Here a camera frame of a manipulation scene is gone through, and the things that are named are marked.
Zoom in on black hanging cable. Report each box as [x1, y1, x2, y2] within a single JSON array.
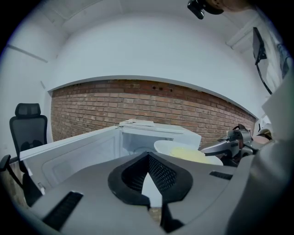
[[255, 62, 273, 95]]

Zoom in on person's right forearm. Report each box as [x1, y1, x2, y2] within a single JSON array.
[[252, 114, 278, 150]]

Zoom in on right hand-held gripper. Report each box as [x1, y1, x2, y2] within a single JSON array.
[[198, 123, 256, 160]]

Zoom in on white book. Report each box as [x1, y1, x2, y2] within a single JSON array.
[[119, 118, 155, 128]]

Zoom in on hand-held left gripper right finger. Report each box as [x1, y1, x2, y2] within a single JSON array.
[[147, 151, 244, 235]]

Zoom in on black mesh office chair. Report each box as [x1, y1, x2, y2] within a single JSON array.
[[0, 102, 49, 208]]

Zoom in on person's white printed sweatshirt torso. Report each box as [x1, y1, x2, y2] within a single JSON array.
[[226, 68, 294, 235]]

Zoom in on black head-worn camera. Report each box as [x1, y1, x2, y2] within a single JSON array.
[[187, 0, 225, 20]]

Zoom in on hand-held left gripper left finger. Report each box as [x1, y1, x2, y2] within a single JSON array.
[[28, 151, 162, 235]]

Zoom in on large white plate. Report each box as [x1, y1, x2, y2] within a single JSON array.
[[153, 140, 224, 166]]

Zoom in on white microwave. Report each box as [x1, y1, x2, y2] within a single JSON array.
[[19, 118, 202, 197]]

